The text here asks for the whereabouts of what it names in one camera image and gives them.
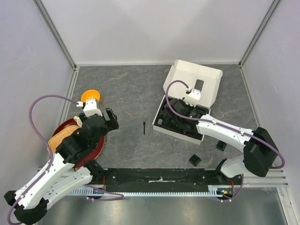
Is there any small black cleaning brush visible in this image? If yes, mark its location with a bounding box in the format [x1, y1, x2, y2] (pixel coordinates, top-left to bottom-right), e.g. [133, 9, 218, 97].
[142, 121, 146, 135]

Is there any white cardboard box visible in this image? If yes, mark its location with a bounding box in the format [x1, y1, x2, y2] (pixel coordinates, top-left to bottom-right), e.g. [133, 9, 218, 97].
[152, 60, 223, 145]

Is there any black comb guard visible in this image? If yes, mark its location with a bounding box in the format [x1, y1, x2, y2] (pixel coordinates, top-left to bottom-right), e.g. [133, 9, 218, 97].
[216, 141, 227, 151]
[189, 154, 201, 166]

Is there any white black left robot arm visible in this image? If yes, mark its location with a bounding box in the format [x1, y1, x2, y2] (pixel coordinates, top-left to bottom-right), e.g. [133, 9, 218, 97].
[4, 108, 119, 225]

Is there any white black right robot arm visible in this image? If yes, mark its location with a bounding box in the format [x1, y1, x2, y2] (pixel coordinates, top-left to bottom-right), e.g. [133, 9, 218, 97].
[166, 99, 285, 185]

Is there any black plastic tray insert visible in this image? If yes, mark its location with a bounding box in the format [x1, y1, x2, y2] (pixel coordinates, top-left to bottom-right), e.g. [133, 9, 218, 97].
[154, 98, 210, 141]

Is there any cream ceramic cup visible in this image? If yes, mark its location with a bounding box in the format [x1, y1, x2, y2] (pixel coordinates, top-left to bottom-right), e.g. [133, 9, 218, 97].
[73, 116, 83, 127]

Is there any orange plastic bowl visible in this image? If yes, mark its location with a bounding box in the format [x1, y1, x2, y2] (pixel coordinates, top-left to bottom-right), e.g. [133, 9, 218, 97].
[81, 90, 101, 103]

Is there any red round tray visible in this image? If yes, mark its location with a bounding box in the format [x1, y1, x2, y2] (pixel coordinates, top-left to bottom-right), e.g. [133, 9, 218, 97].
[52, 118, 105, 170]

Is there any woven bamboo tray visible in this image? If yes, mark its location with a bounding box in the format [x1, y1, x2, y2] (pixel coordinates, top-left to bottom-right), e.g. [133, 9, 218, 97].
[48, 125, 80, 153]

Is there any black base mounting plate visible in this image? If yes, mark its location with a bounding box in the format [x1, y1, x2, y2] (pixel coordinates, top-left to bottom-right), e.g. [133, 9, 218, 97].
[89, 168, 242, 193]

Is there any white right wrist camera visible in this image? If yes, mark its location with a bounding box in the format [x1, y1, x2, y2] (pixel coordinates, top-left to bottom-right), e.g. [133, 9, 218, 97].
[182, 88, 201, 107]

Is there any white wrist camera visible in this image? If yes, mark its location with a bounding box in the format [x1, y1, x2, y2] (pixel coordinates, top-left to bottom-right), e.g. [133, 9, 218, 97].
[182, 88, 201, 107]
[76, 98, 103, 118]

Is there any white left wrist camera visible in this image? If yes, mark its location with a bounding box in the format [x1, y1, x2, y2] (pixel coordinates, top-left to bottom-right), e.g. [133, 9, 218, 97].
[76, 98, 103, 118]

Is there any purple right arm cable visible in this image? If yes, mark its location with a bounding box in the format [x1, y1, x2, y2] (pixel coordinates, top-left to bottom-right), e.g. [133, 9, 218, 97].
[165, 80, 286, 170]

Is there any grey slotted cable duct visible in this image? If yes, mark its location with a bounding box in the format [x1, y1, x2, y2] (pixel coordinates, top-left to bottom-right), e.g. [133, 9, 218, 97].
[68, 186, 230, 197]

